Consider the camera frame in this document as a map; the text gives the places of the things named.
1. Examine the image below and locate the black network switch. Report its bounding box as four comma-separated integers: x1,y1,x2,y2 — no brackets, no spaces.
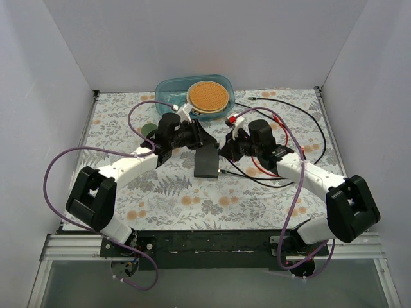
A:
193,144,219,179

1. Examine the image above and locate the black cable with plug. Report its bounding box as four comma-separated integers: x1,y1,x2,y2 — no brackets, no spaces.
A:
217,96,327,189

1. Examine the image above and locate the red cable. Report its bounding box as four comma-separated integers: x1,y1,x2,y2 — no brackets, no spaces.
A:
252,115,306,178

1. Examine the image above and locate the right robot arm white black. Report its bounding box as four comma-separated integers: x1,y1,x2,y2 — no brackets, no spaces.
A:
219,115,381,255

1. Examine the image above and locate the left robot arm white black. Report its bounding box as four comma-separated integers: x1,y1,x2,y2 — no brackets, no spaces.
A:
66,113,217,257

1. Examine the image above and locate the floral table mat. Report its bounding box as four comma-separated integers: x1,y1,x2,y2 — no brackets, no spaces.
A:
80,89,343,230

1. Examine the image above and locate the round woven coaster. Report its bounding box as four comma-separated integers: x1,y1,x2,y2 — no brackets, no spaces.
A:
186,81,229,114

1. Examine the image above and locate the green cup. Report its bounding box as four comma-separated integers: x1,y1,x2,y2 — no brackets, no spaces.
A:
141,123,157,137

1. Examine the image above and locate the blue plastic container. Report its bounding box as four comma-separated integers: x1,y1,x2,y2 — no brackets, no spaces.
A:
155,74,235,121

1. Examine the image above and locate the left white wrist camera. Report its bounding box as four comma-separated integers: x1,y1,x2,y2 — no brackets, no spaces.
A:
176,103,193,123

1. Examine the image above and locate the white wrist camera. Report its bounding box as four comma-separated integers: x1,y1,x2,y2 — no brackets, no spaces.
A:
225,114,245,140
176,103,193,123

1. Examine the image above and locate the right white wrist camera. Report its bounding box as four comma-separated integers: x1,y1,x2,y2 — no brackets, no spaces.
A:
225,114,245,140

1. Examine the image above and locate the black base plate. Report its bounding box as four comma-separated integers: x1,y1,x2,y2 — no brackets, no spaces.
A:
100,229,329,272

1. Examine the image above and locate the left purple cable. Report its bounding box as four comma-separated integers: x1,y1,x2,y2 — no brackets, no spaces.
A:
42,100,180,291

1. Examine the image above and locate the purple cable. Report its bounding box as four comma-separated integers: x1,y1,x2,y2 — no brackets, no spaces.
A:
42,100,180,291
234,107,336,279

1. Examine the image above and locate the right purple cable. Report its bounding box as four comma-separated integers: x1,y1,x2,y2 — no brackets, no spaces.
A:
234,107,336,279

